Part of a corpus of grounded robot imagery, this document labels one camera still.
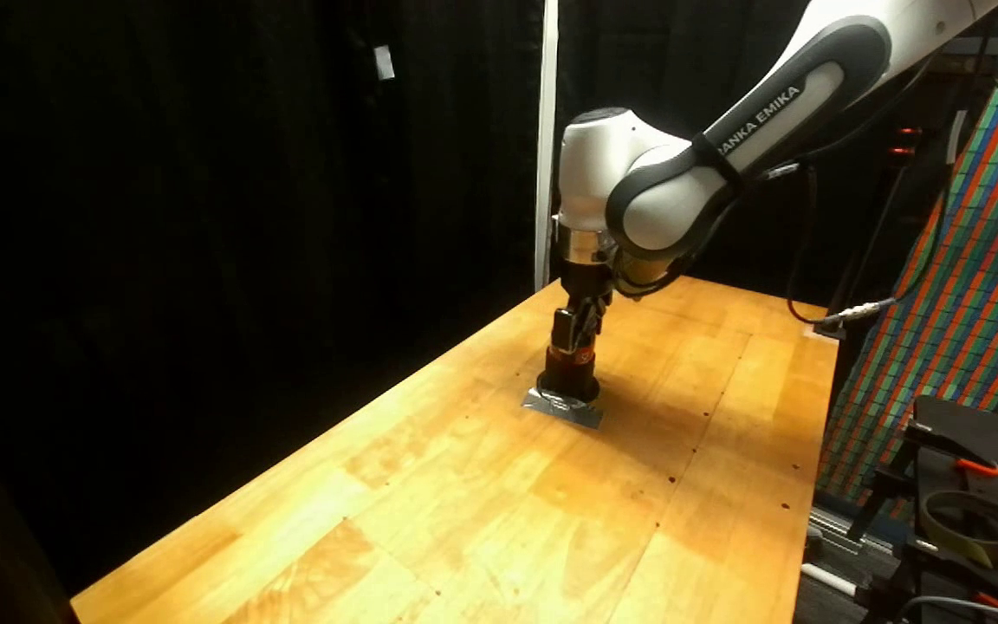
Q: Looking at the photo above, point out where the colourful patterned board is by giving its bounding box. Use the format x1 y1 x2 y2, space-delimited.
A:
818 0 998 514

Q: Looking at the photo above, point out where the yellowish tape roll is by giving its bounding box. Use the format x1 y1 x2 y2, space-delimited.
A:
915 484 998 572

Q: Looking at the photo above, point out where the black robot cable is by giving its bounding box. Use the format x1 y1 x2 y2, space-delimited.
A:
781 65 998 334

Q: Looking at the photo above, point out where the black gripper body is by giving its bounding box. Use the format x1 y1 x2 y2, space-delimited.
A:
556 260 622 311

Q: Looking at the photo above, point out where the orange clamp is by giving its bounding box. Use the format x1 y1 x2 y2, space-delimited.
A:
954 453 998 484

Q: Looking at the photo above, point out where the black slanted stand pole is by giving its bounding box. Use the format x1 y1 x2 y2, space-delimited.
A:
813 108 970 345

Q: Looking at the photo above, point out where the small white tag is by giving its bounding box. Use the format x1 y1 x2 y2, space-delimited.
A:
370 42 401 85

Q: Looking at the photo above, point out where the black curtain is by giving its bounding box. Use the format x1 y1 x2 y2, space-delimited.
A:
0 0 849 624

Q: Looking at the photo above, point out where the white vertical pole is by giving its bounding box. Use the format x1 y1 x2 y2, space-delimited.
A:
529 0 564 296

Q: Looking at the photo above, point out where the black equipment cart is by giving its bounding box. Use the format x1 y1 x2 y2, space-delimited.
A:
849 397 998 624

